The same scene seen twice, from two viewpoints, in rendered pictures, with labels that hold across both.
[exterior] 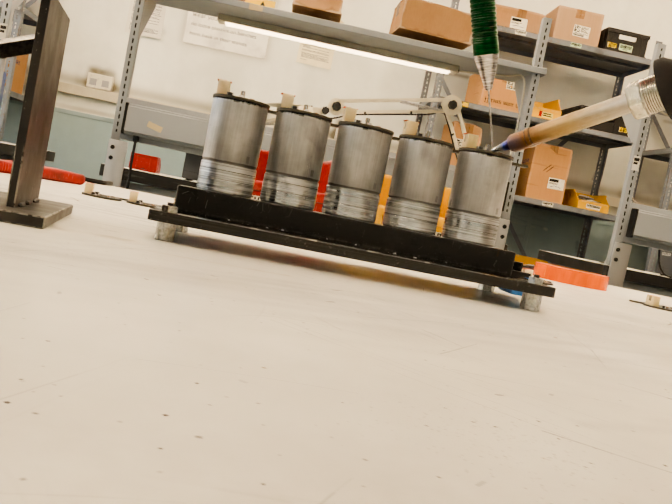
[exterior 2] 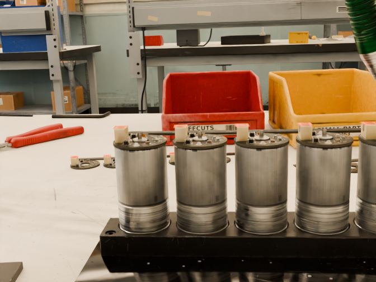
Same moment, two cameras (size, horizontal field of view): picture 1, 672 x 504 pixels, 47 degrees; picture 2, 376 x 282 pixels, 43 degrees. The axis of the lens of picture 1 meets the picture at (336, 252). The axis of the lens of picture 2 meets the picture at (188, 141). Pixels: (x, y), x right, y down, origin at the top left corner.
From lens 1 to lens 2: 0.16 m
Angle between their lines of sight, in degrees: 16
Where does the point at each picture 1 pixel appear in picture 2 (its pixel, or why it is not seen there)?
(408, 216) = (318, 221)
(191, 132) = (175, 15)
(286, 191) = (196, 220)
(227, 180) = (141, 221)
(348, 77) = not seen: outside the picture
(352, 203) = (261, 220)
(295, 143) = (194, 177)
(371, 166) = (272, 182)
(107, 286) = not seen: outside the picture
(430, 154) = (329, 160)
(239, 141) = (143, 186)
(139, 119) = (142, 15)
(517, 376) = not seen: outside the picture
